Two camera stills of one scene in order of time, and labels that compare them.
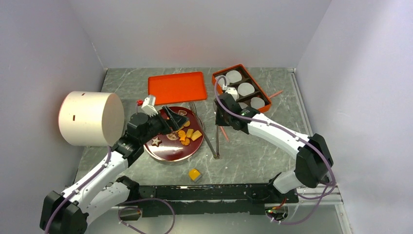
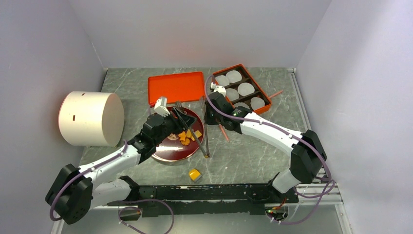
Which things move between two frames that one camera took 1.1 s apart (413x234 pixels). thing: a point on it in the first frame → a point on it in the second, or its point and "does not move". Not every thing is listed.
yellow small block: [194, 173] does not move
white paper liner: [257, 103] does not move
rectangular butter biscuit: [196, 135] does not move
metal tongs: [194, 108] → [207, 154]
